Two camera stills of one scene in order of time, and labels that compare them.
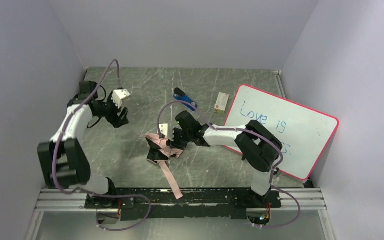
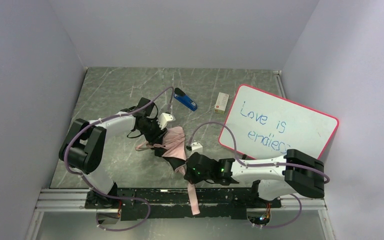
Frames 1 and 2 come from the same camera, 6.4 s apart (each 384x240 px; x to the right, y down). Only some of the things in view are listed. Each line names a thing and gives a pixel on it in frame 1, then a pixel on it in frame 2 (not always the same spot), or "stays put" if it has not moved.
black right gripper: [175, 138] to [185, 162]
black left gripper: [114, 112] to [158, 139]
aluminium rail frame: [293, 199] stays put
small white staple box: [221, 103] stays put
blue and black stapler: [180, 95] stays put
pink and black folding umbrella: [159, 151] to [170, 146]
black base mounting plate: [196, 204] stays put
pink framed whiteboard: [305, 131] stays put
